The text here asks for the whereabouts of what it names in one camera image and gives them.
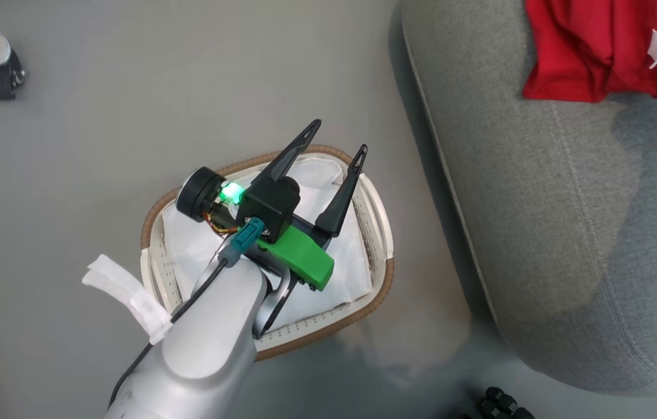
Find white strap on arm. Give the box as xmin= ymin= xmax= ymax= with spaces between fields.
xmin=81 ymin=254 xmax=173 ymax=345

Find grey fabric sofa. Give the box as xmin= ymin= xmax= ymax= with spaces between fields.
xmin=400 ymin=0 xmax=657 ymax=398

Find white basket liner cloth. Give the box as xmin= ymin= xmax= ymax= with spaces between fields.
xmin=161 ymin=156 xmax=375 ymax=333

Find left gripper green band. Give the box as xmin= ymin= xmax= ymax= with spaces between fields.
xmin=176 ymin=119 xmax=369 ymax=292

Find wicker-rimmed white laundry basket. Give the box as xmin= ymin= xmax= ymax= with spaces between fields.
xmin=140 ymin=144 xmax=395 ymax=362

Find red jersey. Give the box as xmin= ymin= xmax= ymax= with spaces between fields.
xmin=523 ymin=0 xmax=657 ymax=104

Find teal cable connector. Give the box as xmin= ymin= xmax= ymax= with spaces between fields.
xmin=217 ymin=218 xmax=265 ymax=267

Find black caster wheel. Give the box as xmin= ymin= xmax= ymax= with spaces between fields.
xmin=0 ymin=51 xmax=27 ymax=101

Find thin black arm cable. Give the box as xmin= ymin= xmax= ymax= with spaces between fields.
xmin=108 ymin=258 xmax=230 ymax=409

